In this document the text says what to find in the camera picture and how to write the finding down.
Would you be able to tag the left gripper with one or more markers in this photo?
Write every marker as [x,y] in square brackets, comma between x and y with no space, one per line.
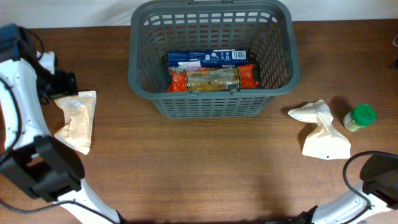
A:
[65,81]

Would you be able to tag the beige pouch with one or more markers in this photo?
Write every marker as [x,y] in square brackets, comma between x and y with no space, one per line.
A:
[324,142]
[78,111]

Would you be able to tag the blue cardboard box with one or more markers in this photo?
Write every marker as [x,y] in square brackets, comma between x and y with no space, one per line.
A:
[207,58]

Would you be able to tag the orange pasta package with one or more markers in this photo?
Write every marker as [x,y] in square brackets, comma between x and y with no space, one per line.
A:
[213,79]

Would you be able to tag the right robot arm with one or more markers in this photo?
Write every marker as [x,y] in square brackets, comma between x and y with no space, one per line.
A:
[376,192]

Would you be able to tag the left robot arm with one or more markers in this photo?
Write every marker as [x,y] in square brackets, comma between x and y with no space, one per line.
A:
[34,161]

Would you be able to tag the grey plastic basket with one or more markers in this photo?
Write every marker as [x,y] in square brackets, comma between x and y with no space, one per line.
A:
[263,29]

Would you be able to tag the green lid jar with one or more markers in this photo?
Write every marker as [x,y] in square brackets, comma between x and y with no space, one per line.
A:
[359,118]

